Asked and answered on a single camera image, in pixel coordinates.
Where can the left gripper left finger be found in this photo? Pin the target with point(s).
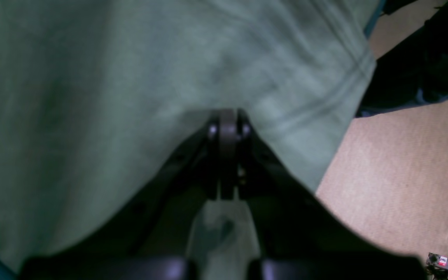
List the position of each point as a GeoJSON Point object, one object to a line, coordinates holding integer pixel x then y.
{"type": "Point", "coordinates": [147, 238]}

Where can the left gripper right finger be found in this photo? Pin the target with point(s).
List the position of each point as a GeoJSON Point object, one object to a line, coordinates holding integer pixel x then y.
{"type": "Point", "coordinates": [299, 239]}

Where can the sage green T-shirt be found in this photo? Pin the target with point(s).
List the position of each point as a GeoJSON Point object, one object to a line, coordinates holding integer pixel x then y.
{"type": "Point", "coordinates": [95, 95]}

